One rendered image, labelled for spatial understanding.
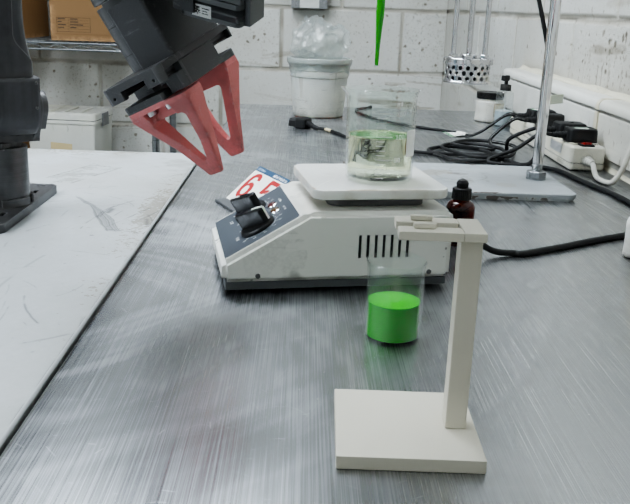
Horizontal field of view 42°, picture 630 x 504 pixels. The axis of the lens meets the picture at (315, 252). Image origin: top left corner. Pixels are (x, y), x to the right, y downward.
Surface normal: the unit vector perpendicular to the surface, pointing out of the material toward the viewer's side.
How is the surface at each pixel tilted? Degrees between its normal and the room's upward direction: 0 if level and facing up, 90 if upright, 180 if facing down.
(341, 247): 90
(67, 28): 89
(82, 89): 90
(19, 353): 0
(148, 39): 108
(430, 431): 0
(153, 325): 0
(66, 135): 92
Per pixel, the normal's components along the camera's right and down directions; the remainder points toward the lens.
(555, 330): 0.04, -0.96
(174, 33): 0.77, -0.21
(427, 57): 0.01, 0.29
